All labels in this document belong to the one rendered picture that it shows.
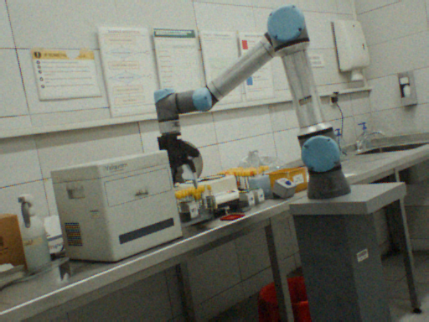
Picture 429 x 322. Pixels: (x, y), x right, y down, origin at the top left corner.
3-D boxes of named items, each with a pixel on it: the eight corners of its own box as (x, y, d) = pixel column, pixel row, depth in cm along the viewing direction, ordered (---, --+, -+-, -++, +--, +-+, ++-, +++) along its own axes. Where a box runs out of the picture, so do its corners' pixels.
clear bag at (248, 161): (261, 186, 268) (255, 152, 267) (230, 189, 275) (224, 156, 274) (273, 179, 292) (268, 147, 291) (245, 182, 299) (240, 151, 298)
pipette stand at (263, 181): (262, 201, 216) (258, 179, 215) (249, 202, 220) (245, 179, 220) (275, 196, 223) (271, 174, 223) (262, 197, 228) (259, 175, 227)
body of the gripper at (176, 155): (158, 170, 175) (152, 137, 175) (177, 166, 182) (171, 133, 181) (173, 169, 170) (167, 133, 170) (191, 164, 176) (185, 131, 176)
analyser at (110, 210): (114, 263, 149) (95, 163, 148) (64, 260, 168) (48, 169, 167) (189, 235, 172) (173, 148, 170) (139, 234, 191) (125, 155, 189)
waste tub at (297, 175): (292, 194, 221) (287, 172, 221) (268, 194, 231) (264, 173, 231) (309, 188, 231) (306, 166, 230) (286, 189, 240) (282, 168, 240)
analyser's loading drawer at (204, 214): (172, 234, 168) (169, 219, 167) (159, 234, 172) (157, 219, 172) (214, 219, 183) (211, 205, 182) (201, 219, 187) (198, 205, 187)
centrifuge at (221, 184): (210, 210, 215) (205, 183, 214) (173, 210, 238) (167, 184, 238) (251, 199, 229) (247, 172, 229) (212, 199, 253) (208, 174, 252)
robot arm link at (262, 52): (294, 8, 181) (188, 96, 192) (292, 2, 170) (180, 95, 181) (313, 35, 180) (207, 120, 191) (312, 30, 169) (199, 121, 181)
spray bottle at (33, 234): (34, 277, 152) (18, 196, 150) (19, 275, 158) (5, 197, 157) (60, 267, 158) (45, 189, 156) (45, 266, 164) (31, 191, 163)
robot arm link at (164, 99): (172, 86, 170) (148, 90, 172) (178, 119, 171) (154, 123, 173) (178, 87, 178) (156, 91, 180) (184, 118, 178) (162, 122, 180)
